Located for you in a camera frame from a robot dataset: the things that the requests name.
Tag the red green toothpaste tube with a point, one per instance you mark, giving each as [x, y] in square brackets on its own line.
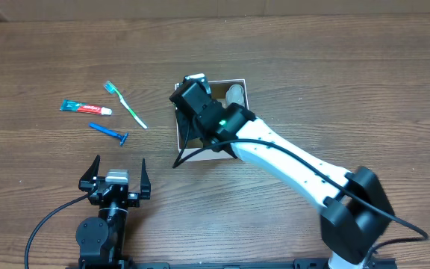
[80, 107]

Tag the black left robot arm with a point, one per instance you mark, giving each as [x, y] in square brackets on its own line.
[101, 238]

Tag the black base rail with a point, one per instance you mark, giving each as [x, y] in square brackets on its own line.
[306, 263]

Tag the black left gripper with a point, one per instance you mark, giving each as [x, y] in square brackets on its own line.
[134, 198]

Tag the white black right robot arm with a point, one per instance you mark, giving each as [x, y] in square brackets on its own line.
[353, 207]

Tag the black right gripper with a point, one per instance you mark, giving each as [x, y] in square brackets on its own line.
[194, 131]

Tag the white cardboard box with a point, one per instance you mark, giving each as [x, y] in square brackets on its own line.
[219, 88]

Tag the blue disposable razor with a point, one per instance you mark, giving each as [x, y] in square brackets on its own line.
[121, 137]

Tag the dark bottle with clear cap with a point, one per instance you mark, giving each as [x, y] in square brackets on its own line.
[235, 94]

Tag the green white toothbrush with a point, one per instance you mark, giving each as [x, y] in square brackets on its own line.
[112, 89]

